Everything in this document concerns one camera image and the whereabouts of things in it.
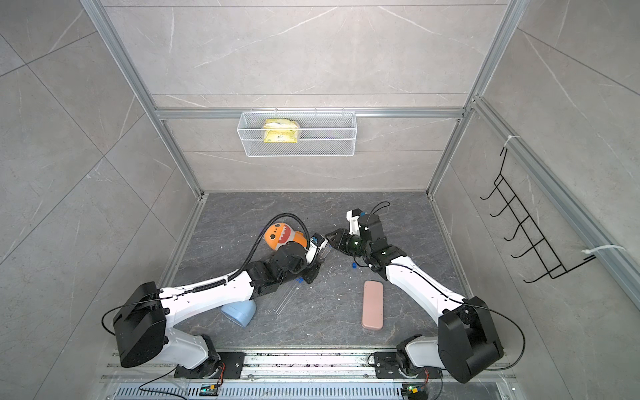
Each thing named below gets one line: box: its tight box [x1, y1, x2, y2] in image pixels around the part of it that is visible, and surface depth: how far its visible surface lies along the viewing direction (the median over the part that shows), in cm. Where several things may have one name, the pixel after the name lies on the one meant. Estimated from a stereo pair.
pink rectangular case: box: [361, 280, 385, 331], surface depth 85 cm
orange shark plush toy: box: [263, 222, 308, 251], surface depth 97 cm
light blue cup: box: [220, 299, 256, 328], surface depth 77 cm
